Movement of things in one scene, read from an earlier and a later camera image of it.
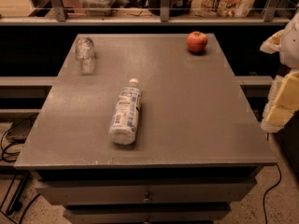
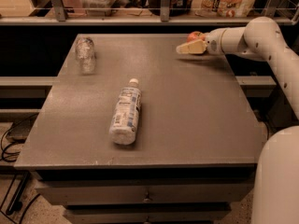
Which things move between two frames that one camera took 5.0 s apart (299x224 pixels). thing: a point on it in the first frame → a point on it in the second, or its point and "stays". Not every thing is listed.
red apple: (196, 41) stays
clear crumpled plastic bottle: (85, 52) stays
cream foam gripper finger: (282, 102) → (194, 47)
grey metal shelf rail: (269, 19) stays
